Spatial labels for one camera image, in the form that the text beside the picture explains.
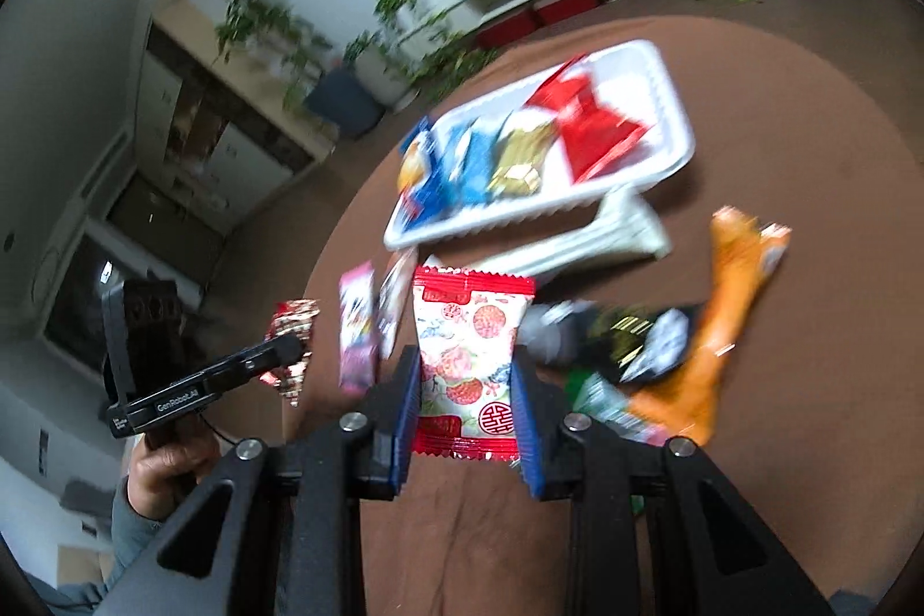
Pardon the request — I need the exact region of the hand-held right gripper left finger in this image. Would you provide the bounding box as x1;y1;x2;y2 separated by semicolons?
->
94;345;424;616

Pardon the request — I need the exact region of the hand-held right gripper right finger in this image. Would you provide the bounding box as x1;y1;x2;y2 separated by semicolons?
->
511;357;833;616

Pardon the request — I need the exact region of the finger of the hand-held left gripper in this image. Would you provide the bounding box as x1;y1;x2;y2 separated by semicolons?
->
206;332;305;390

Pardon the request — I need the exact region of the red patterned candy wrapper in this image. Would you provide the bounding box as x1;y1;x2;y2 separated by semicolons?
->
259;297;322;408

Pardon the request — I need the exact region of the green candy packet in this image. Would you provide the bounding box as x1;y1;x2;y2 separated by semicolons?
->
566;371;674;445

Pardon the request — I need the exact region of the red and white snack packet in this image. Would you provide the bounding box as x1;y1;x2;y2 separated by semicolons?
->
411;255;537;462

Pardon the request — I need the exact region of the pink cartoon snack packet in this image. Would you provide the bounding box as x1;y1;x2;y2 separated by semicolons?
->
337;260;381;398

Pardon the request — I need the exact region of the small white snack packet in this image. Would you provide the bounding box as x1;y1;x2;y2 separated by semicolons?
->
376;248;419;361

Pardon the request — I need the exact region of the black snack packet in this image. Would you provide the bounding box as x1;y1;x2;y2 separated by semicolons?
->
520;300;706;387

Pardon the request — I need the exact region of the long white snack packet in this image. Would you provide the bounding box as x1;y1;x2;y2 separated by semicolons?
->
469;186;673;286

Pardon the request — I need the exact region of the blue chip packet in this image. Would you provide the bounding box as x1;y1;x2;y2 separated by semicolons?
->
397;114;453;225

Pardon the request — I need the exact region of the orange snack packet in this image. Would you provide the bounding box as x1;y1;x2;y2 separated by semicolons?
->
627;205;793;448

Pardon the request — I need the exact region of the light blue snack packet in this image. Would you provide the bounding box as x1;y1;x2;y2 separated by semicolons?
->
436;118;506;210

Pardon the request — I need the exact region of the gold snack packet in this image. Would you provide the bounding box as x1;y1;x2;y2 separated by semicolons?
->
489;111;558;197

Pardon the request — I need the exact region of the white rectangular tray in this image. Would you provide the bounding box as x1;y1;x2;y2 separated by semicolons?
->
382;39;697;251

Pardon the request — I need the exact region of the person's left forearm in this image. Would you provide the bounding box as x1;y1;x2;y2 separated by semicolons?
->
36;477;169;616

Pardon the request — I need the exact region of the person's left hand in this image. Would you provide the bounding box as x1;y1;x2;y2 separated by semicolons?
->
125;421;226;517

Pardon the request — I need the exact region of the leafy tree in grey-blue pot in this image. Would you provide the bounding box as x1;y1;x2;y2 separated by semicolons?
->
215;0;385;139

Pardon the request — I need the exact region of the small plant in pale pot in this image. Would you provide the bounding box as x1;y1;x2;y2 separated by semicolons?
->
344;33;421;110

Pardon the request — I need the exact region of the trailing pothos plant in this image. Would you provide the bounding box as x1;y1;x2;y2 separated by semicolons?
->
374;0;501;106

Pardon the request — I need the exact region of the red storage box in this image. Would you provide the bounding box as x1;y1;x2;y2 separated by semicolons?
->
534;0;602;28
475;8;536;52

